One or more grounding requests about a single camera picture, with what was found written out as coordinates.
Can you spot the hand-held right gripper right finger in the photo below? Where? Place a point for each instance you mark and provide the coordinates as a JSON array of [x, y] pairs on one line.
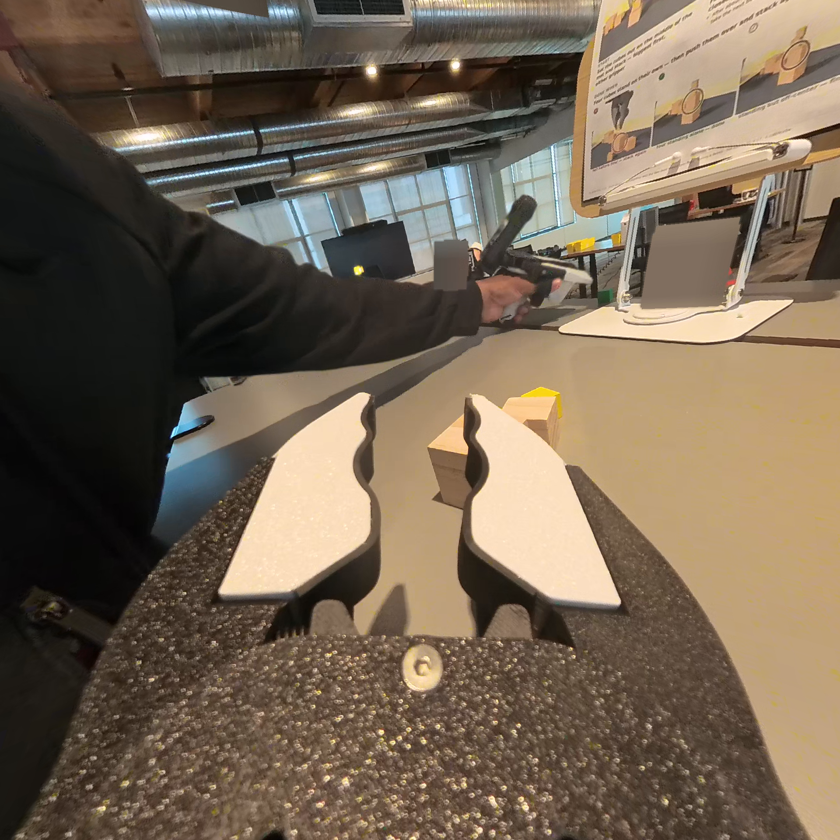
[[538, 525]]

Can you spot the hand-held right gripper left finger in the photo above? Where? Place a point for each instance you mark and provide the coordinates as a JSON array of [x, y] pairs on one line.
[[302, 518]]

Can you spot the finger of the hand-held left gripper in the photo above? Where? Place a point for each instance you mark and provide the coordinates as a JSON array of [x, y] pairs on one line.
[[571, 282]]

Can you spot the small wooden cube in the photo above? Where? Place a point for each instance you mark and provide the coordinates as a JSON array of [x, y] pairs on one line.
[[449, 469]]

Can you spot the large wooden cube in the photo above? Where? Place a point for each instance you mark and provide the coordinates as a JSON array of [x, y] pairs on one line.
[[541, 420]]

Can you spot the person's left forearm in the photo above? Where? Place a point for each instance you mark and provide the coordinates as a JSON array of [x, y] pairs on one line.
[[341, 308]]

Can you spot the person's left hand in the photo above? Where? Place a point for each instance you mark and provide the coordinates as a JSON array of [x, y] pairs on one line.
[[502, 295]]

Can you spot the small yellow bin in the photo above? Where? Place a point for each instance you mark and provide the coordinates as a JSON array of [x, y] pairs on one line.
[[580, 246]]

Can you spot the green block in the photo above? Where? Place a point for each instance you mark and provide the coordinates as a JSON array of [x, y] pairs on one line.
[[607, 297]]

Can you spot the yellow cube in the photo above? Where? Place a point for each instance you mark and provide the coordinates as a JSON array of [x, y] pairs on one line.
[[543, 396]]

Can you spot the wooden document stand white base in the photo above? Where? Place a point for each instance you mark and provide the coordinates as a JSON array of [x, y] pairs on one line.
[[682, 321]]

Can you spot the black flat object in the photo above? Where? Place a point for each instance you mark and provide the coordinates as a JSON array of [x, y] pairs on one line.
[[193, 426]]

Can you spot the black monitor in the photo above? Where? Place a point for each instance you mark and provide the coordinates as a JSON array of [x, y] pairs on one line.
[[367, 253]]

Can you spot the printed instruction sheet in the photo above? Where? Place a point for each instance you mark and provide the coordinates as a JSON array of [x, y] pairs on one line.
[[709, 79]]

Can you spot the person's torso in black jacket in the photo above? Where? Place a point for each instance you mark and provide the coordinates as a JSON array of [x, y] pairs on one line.
[[72, 361]]

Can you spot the large silver ventilation duct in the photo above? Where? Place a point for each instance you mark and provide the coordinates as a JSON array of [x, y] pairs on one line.
[[275, 33]]

